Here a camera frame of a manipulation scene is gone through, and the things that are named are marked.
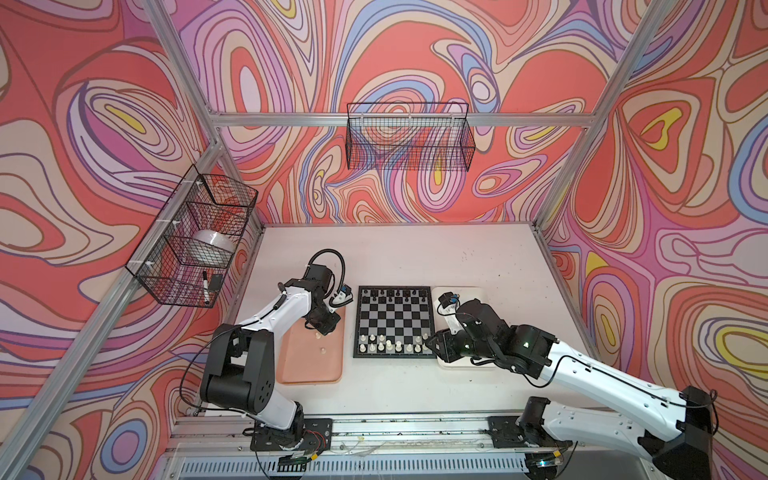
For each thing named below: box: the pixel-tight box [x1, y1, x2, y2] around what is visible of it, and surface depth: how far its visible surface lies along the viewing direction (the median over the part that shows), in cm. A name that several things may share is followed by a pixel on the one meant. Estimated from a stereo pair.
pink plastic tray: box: [276, 307, 346, 384], surface depth 88 cm
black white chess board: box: [353, 286, 437, 359], surface depth 93 cm
